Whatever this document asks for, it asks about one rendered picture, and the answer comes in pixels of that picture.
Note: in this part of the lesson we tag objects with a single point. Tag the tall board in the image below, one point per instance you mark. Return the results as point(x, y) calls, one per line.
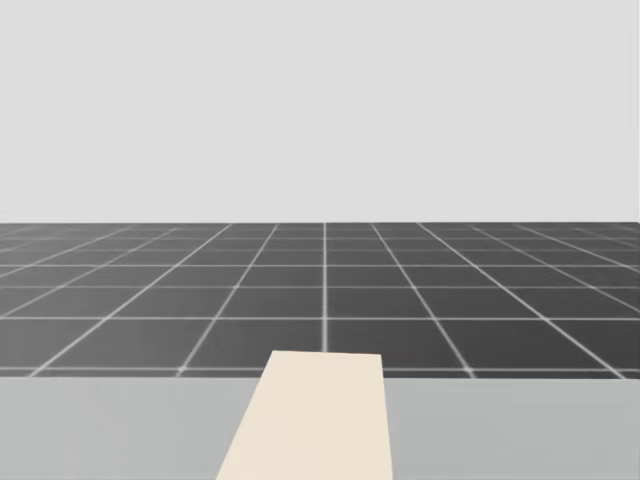
point(315, 420)

